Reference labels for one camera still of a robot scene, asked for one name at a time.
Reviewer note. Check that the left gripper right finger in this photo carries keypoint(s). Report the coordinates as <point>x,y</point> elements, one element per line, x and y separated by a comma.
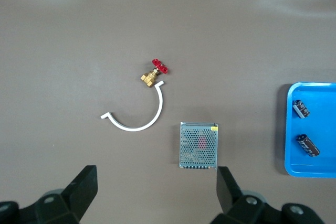
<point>236,208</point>

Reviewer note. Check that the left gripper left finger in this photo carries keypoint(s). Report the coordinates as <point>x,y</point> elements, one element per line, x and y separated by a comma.
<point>78,195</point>

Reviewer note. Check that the large black electrolytic capacitor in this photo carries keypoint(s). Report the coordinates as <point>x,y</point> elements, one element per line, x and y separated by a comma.
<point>308,145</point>

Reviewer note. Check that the small black relay module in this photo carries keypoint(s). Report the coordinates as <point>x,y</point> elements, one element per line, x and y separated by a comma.
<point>301,108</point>

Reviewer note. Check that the blue plastic tray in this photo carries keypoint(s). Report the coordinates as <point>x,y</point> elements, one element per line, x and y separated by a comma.
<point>325,129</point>

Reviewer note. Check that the metal mesh power supply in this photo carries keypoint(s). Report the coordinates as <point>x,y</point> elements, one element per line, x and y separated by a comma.
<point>199,145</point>

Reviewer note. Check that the white curved plastic clamp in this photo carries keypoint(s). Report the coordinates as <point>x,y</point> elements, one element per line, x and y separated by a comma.
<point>160,98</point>

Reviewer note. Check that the brown table mat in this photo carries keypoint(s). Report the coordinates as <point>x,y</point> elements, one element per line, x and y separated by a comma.
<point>78,37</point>

